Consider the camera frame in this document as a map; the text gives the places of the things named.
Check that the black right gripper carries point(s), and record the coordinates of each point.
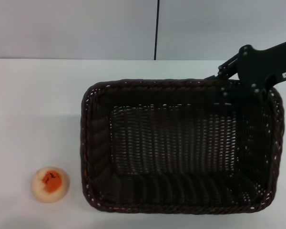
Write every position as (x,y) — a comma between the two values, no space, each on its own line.
(259,64)

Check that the dark woven rectangular basket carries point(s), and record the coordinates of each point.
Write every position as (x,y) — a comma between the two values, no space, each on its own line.
(171,143)

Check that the round cream bun orange top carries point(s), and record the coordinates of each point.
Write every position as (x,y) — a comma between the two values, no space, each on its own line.
(50,184)

